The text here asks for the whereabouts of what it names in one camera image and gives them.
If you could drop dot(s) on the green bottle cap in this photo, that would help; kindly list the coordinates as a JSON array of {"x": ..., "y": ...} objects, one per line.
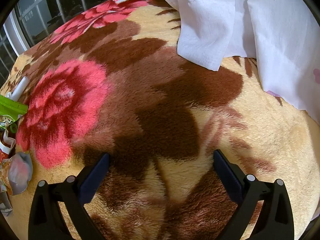
[{"x": 13, "y": 128}]

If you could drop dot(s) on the white window grille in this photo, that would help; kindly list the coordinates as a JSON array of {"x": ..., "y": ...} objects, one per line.
[{"x": 50, "y": 7}]

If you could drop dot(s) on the floral plush blanket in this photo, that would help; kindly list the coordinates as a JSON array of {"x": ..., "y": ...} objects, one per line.
[{"x": 155, "y": 100}]

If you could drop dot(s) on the white red crumpled wrapper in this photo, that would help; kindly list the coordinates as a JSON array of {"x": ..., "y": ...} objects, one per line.
[{"x": 6, "y": 146}]

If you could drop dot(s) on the green printed snack wrapper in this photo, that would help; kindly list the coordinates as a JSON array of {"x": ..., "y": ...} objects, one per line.
[{"x": 6, "y": 122}]

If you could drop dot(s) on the silver foil wrapper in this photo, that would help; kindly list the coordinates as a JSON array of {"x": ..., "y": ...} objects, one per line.
[{"x": 21, "y": 172}]

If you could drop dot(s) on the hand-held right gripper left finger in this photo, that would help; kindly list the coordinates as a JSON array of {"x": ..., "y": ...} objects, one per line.
[{"x": 96, "y": 180}]

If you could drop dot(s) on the white paper stick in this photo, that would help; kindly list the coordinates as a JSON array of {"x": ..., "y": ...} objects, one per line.
[{"x": 20, "y": 87}]

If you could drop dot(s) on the grey crumpled wrapper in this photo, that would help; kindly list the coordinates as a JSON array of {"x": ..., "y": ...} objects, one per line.
[{"x": 5, "y": 202}]

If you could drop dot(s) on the white floral cloth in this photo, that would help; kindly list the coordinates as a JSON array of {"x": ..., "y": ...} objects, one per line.
[{"x": 275, "y": 30}]

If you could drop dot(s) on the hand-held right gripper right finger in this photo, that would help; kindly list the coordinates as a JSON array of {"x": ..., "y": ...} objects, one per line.
[{"x": 227, "y": 177}]

